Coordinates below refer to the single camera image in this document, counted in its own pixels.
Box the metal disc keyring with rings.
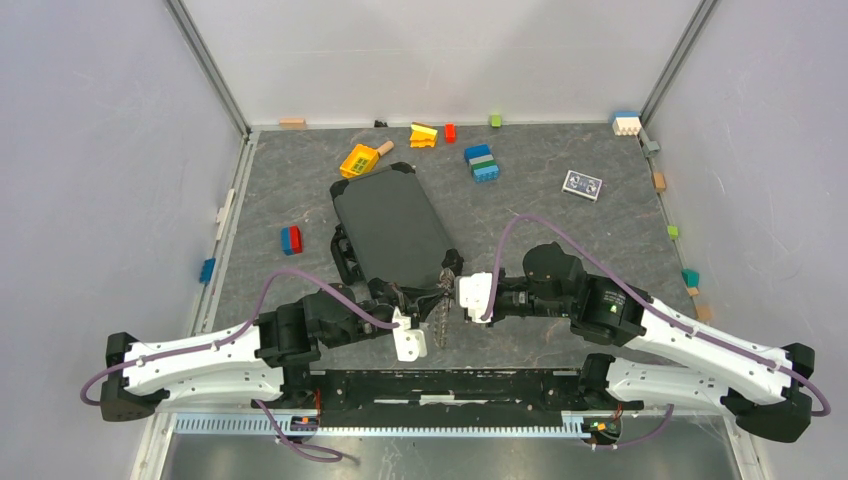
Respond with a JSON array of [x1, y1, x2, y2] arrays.
[[431, 268, 456, 348]]

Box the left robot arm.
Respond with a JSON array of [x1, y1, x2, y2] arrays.
[[97, 280, 445, 422]]

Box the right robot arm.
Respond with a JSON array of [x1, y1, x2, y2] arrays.
[[484, 242, 815, 443]]

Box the dark grey hard case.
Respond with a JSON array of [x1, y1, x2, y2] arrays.
[[329, 162, 464, 295]]

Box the red blue brick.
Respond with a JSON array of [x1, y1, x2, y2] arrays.
[[280, 225, 303, 256]]

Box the yellow toy window block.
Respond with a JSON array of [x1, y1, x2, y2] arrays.
[[339, 144, 380, 178]]

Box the blue green stacked bricks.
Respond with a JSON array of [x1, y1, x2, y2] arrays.
[[464, 144, 500, 183]]

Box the wooden peg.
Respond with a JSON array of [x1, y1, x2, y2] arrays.
[[376, 141, 395, 156]]

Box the yellow orange wedge blocks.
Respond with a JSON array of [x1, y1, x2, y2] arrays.
[[409, 122, 438, 148]]

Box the red small block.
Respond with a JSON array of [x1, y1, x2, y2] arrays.
[[444, 123, 457, 143]]

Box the blue playing card box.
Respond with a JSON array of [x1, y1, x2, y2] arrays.
[[562, 170, 603, 202]]

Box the tan wooden block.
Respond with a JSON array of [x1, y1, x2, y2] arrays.
[[278, 118, 307, 130]]

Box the orange wooden block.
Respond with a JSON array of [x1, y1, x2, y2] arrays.
[[652, 172, 667, 194]]

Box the white blue brick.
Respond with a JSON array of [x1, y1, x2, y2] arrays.
[[611, 111, 642, 136]]

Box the teal block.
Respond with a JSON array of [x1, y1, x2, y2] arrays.
[[681, 268, 700, 288]]

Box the grey brick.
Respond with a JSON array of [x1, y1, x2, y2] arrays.
[[640, 139, 661, 158]]

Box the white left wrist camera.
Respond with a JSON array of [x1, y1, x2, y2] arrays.
[[391, 307, 428, 362]]

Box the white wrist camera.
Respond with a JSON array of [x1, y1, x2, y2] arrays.
[[455, 272, 493, 325], [391, 307, 428, 362]]

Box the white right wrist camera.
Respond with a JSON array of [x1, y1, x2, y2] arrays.
[[455, 272, 493, 325]]

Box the white cable duct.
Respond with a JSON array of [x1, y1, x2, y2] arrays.
[[173, 413, 590, 440]]

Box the blue block at left wall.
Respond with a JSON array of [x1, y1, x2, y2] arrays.
[[198, 258, 216, 285]]

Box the tan block at right wall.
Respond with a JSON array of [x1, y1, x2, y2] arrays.
[[695, 304, 713, 324]]

